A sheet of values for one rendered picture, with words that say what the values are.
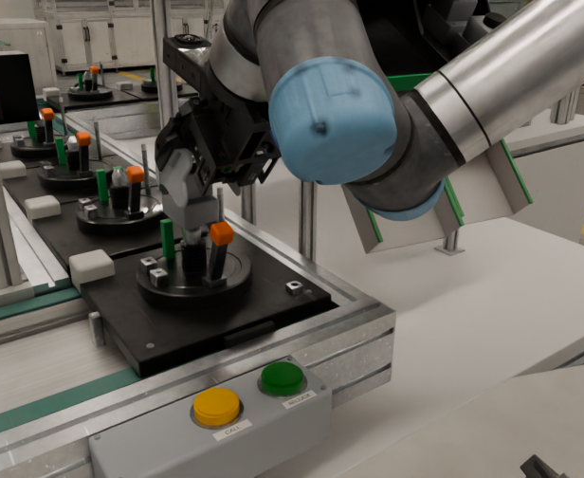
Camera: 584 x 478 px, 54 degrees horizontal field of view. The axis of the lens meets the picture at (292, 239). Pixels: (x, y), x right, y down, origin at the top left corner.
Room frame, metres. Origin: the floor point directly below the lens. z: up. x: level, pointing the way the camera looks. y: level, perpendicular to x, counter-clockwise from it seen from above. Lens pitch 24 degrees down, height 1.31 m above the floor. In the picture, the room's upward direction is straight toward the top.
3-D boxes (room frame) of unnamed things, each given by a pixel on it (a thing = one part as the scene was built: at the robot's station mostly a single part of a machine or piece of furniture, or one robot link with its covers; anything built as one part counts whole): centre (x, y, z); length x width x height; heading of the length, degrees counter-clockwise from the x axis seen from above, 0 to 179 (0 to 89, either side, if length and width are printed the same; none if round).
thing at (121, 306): (0.63, 0.12, 0.96); 0.24 x 0.24 x 0.02; 35
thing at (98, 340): (0.56, 0.22, 0.95); 0.01 x 0.01 x 0.04; 35
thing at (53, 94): (1.89, 0.65, 1.01); 0.24 x 0.24 x 0.13; 35
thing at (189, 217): (0.64, 0.13, 1.09); 0.08 x 0.04 x 0.07; 35
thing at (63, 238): (0.84, 0.26, 1.01); 0.24 x 0.24 x 0.13; 35
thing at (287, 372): (0.45, 0.01, 0.96); 0.04 x 0.04 x 0.02
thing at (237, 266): (0.63, 0.12, 0.98); 0.14 x 0.14 x 0.02
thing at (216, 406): (0.41, 0.07, 0.96); 0.04 x 0.04 x 0.02
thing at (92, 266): (0.66, 0.25, 0.97); 0.05 x 0.05 x 0.04; 35
